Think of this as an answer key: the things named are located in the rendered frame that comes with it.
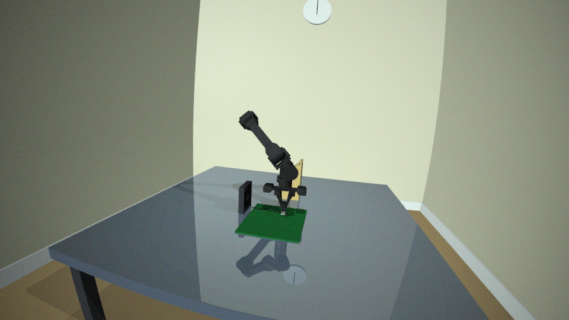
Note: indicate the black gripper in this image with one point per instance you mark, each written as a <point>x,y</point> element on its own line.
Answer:
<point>284,185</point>

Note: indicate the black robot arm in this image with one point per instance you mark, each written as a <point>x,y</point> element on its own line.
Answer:
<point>276,154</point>

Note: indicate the green circuit board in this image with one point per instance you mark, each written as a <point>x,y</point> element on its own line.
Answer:
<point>272,224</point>

